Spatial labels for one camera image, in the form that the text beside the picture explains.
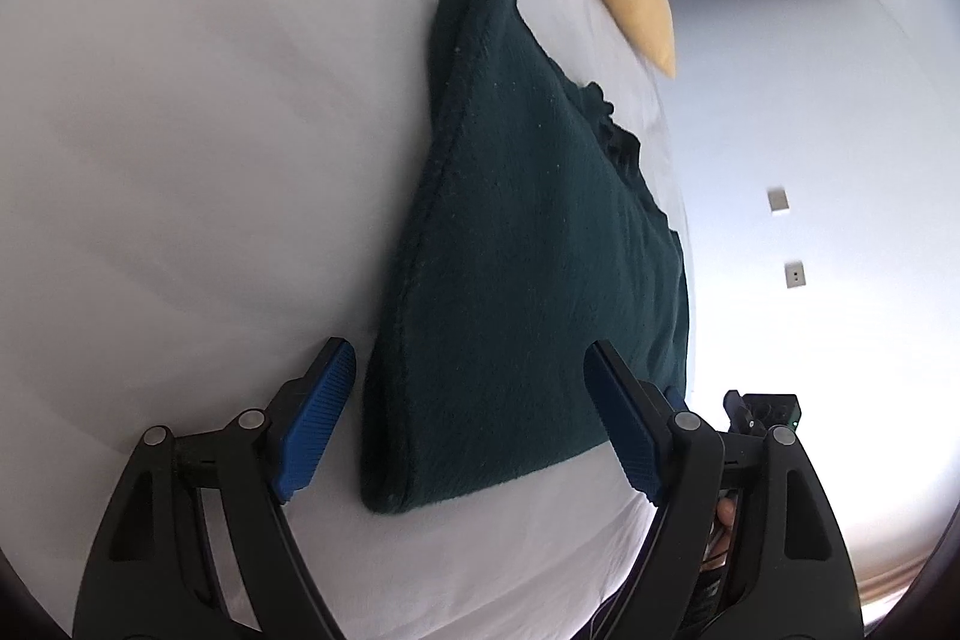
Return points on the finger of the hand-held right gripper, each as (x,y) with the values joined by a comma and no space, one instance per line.
(677,398)

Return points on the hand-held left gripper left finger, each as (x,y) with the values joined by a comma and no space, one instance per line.
(319,415)

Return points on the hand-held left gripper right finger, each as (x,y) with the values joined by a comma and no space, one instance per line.
(626,422)

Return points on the dark green towel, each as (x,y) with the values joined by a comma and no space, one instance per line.
(540,250)

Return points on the person's right hand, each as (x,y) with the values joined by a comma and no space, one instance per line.
(725,512)

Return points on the white bed sheet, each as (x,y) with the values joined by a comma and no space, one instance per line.
(187,160)

